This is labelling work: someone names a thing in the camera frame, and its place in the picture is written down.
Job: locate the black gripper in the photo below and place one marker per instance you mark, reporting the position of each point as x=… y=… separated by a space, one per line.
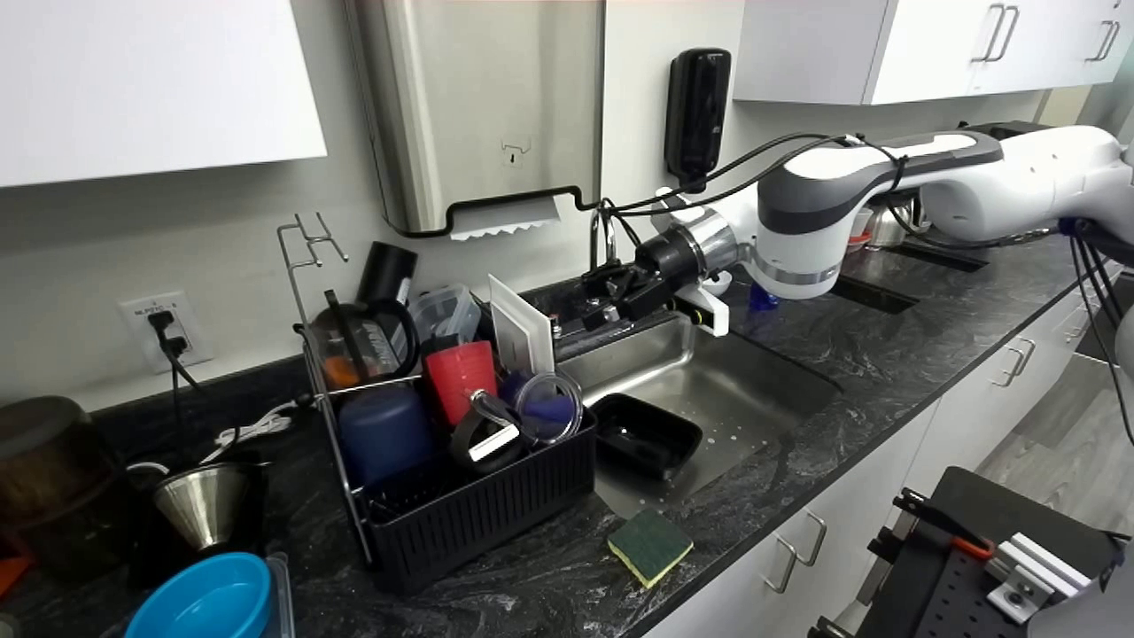
x=661 y=265

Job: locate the black lunchbox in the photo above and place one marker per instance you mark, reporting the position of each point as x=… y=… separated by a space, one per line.
x=642 y=439

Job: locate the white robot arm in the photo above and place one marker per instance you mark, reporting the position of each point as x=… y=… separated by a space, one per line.
x=826 y=199

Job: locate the tall chrome faucet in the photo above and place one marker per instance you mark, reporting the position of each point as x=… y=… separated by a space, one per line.
x=602 y=241

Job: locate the clear round lid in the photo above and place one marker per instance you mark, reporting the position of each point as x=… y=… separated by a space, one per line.
x=550 y=410

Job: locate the clear plastic container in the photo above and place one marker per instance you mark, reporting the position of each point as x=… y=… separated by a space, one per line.
x=447 y=313

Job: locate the red cup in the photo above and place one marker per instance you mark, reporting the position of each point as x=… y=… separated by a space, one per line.
x=462 y=378

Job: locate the blue dish soap bottle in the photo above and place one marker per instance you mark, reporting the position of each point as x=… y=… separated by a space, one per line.
x=765 y=300

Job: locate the stainless steel sink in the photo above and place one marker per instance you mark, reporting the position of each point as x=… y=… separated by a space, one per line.
x=733 y=402

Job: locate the black cup white label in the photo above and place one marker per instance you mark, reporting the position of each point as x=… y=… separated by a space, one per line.
x=486 y=440

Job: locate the black soap dispenser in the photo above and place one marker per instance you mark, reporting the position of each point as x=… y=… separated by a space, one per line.
x=695 y=117

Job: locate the black mug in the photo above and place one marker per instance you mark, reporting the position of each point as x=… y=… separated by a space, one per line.
x=389 y=271

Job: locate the steel paper towel dispenser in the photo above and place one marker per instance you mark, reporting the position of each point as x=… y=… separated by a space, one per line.
x=484 y=107

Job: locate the dark glass pot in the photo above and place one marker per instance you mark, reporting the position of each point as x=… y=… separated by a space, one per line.
x=368 y=343

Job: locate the green yellow sponge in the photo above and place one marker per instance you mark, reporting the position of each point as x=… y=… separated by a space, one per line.
x=649 y=546

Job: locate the black dish rack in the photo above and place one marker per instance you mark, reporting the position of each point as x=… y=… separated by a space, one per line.
x=473 y=520

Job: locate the blue cup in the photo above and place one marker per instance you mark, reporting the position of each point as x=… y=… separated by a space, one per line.
x=383 y=433

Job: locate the silver kettle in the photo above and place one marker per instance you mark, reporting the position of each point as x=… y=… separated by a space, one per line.
x=889 y=233

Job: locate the white base cabinet drawers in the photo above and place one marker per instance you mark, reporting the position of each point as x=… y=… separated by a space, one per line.
x=875 y=474

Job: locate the stainless steel bowl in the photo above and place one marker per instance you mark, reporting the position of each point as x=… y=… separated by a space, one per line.
x=203 y=501

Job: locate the black tool cart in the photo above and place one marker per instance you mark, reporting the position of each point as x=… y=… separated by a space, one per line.
x=981 y=569

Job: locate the blue bowl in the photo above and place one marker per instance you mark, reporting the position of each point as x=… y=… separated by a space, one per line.
x=199 y=598

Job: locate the brown jar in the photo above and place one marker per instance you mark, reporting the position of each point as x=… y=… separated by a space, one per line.
x=49 y=474

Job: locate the white wall outlet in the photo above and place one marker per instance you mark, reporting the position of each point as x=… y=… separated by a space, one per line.
x=164 y=325

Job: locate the white wall cabinet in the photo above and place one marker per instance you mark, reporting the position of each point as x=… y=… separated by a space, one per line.
x=153 y=82

